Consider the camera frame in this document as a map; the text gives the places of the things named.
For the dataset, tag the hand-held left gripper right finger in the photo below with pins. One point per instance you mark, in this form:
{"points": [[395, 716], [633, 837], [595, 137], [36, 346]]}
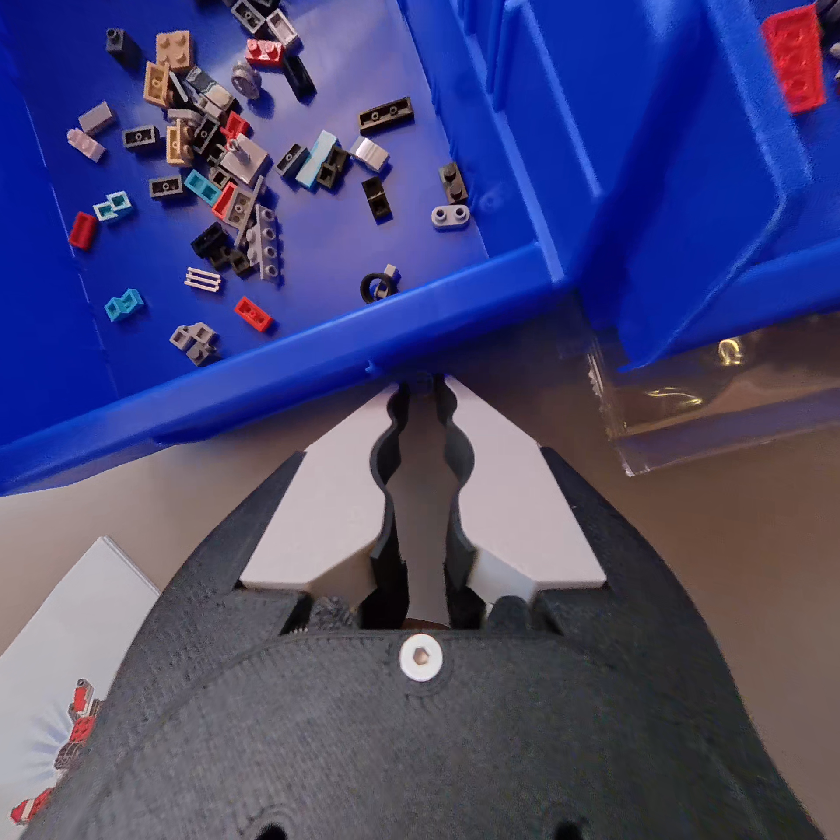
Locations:
{"points": [[531, 518]]}

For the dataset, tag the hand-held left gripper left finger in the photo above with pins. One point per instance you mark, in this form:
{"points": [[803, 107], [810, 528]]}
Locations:
{"points": [[315, 518]]}

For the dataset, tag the small clear plastic bag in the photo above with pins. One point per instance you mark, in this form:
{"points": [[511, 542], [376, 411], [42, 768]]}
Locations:
{"points": [[709, 407]]}

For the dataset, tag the red brick plate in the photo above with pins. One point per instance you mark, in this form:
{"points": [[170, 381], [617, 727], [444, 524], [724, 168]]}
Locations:
{"points": [[795, 59]]}

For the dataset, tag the pile of small brick pieces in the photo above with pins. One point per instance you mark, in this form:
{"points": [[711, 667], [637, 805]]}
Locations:
{"points": [[216, 151]]}

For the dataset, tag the pale blue instruction booklet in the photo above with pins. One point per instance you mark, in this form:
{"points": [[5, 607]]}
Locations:
{"points": [[59, 656]]}

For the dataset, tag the grey desk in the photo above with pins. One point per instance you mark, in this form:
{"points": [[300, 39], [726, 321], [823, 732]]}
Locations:
{"points": [[722, 558]]}

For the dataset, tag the blue plastic bin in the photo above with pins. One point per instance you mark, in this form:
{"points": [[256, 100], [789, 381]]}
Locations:
{"points": [[367, 216], [656, 164]]}

